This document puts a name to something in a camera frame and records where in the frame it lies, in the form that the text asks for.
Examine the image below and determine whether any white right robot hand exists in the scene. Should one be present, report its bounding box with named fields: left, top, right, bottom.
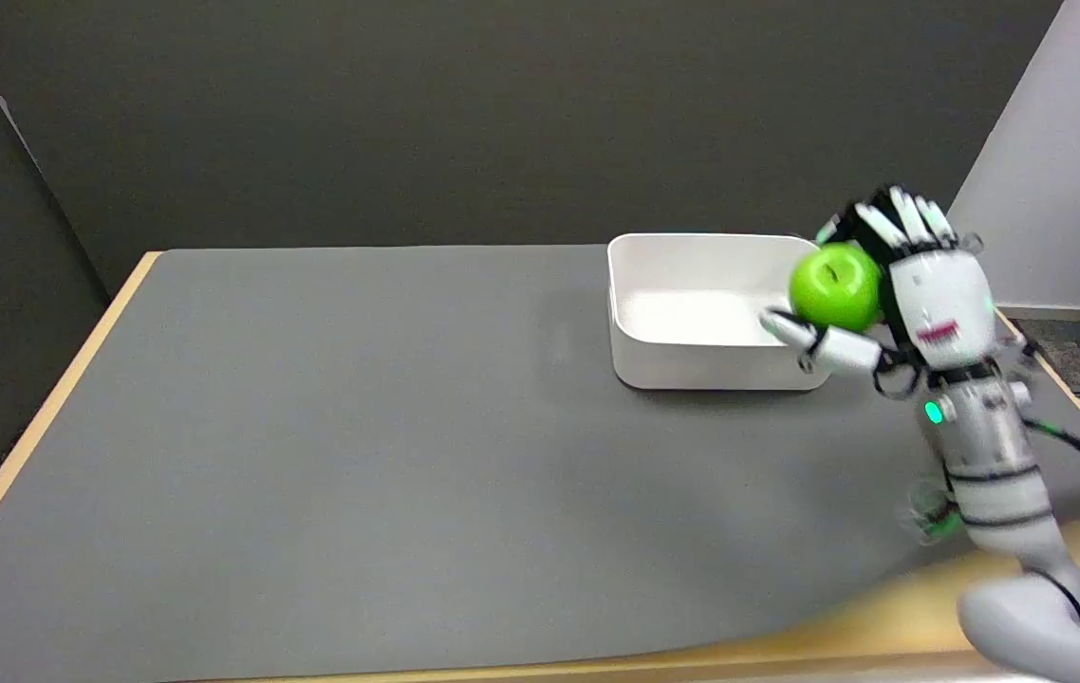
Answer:
left=760, top=186, right=996, bottom=397

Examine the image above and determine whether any green apple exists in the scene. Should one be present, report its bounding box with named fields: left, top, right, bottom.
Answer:
left=789, top=243, right=883, bottom=333

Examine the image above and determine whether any white plastic box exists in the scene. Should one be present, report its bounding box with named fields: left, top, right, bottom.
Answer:
left=606, top=233, right=833, bottom=392

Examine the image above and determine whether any grey table mat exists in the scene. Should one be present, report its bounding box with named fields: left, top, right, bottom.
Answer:
left=0, top=243, right=1080, bottom=683

